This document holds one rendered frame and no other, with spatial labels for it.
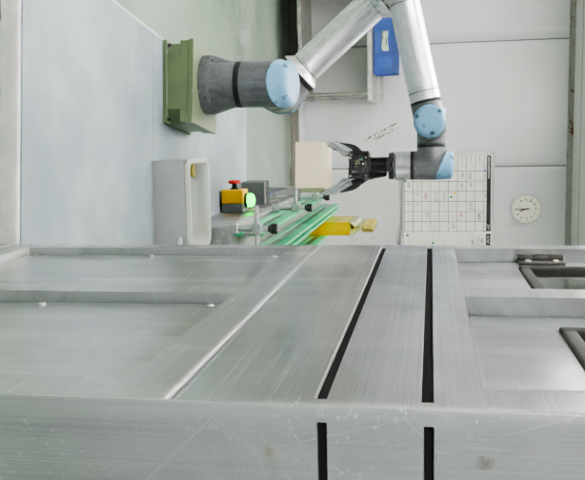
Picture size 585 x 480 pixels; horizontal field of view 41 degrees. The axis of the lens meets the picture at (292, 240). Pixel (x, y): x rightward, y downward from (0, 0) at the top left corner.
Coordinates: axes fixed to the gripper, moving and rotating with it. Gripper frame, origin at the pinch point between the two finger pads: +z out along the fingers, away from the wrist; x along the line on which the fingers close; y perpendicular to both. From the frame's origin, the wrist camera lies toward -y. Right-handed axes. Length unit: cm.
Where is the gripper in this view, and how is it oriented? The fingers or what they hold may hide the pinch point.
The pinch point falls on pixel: (319, 168)
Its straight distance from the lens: 214.4
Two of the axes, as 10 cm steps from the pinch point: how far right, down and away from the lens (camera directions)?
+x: 0.0, 10.0, -0.1
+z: -9.8, 0.0, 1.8
